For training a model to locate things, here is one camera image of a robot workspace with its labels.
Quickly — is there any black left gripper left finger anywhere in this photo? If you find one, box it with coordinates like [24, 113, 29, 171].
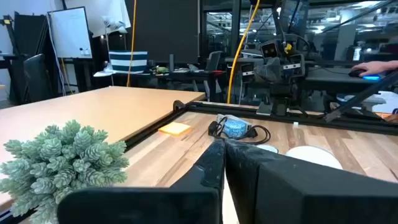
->
[57, 139, 226, 224]

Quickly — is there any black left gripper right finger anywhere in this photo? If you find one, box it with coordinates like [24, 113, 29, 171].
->
[225, 139, 398, 224]

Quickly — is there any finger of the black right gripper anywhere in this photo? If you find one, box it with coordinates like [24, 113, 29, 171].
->
[253, 57, 269, 83]
[267, 57, 283, 83]

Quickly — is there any white reflector lightbulb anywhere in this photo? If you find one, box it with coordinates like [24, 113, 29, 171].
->
[285, 145, 343, 170]

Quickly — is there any grey stapler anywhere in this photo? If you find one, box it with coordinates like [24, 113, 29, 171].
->
[216, 113, 253, 133]

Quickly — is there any black computer mouse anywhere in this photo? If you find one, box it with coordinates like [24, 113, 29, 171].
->
[348, 68, 366, 78]

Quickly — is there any person's hand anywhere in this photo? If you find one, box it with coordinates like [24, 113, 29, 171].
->
[351, 60, 398, 78]

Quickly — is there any orange sticky note pad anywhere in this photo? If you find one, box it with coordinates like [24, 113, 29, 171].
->
[158, 121, 192, 136]

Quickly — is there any artificial succulent in woven pot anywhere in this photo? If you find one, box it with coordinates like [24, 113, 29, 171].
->
[0, 119, 130, 224]

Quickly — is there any light brown desk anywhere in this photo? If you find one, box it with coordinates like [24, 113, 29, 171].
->
[0, 86, 206, 215]

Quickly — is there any navy white striped cloth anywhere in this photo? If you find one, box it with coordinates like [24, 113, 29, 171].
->
[108, 50, 149, 75]

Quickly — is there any black office chair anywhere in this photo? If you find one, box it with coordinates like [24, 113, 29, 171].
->
[22, 53, 54, 103]

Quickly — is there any white whiteboard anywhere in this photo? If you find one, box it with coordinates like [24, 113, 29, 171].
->
[47, 6, 93, 60]

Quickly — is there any thick yellow cable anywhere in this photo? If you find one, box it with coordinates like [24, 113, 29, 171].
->
[226, 0, 261, 105]

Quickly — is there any black lamp power cord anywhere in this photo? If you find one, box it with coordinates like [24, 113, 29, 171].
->
[208, 116, 272, 146]

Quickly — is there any thin yellow cable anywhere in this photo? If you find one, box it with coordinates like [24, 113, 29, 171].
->
[126, 0, 138, 88]

